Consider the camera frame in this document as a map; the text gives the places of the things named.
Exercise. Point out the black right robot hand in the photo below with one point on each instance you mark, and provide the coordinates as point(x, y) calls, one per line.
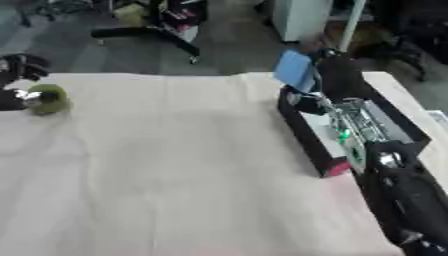
point(341, 78)

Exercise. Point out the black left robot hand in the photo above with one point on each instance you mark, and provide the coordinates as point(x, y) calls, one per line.
point(17, 68)

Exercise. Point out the blue rectangular block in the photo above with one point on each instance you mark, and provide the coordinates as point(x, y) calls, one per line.
point(294, 68)

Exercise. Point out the green round toy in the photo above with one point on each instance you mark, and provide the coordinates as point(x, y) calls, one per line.
point(55, 105)

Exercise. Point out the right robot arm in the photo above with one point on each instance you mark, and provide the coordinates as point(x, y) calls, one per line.
point(402, 196)

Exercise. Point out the white cabinet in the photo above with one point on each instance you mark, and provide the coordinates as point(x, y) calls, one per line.
point(300, 16)

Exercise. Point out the black chair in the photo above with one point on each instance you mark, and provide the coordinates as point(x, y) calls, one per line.
point(420, 30)

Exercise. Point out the yellow-green bag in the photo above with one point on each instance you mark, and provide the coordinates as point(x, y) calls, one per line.
point(129, 14)

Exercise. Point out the black office chair base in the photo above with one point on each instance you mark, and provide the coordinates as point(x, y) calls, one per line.
point(169, 35)

